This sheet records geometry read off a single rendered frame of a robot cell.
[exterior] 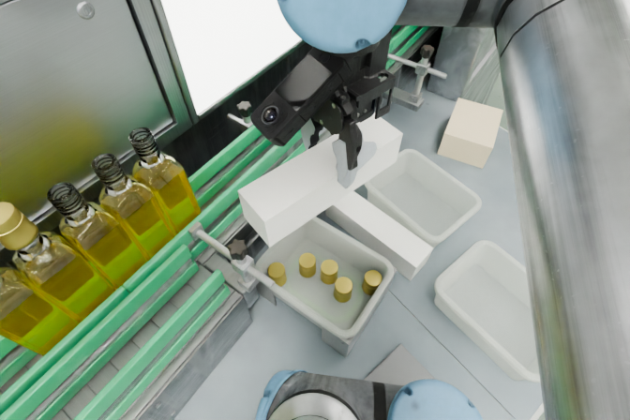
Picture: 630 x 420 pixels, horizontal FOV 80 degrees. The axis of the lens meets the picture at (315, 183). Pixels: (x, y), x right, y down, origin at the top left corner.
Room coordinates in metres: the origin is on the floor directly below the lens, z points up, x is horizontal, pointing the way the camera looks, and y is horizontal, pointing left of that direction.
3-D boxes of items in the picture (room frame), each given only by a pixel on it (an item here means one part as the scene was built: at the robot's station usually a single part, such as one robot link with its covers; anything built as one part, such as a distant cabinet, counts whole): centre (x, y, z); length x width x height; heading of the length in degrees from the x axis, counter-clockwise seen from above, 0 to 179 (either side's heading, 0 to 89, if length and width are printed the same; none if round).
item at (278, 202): (0.35, -0.01, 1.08); 0.24 x 0.06 x 0.06; 129
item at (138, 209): (0.31, 0.26, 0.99); 0.06 x 0.06 x 0.21; 55
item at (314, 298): (0.32, -0.02, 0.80); 0.22 x 0.17 x 0.09; 54
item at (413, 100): (0.81, -0.24, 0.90); 0.17 x 0.05 x 0.22; 54
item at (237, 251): (0.28, 0.13, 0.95); 0.17 x 0.03 x 0.12; 54
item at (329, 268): (0.34, -0.03, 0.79); 0.04 x 0.04 x 0.04
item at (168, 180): (0.36, 0.23, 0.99); 0.06 x 0.06 x 0.21; 54
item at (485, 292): (0.26, -0.35, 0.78); 0.22 x 0.17 x 0.09; 39
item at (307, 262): (0.35, 0.02, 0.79); 0.04 x 0.04 x 0.04
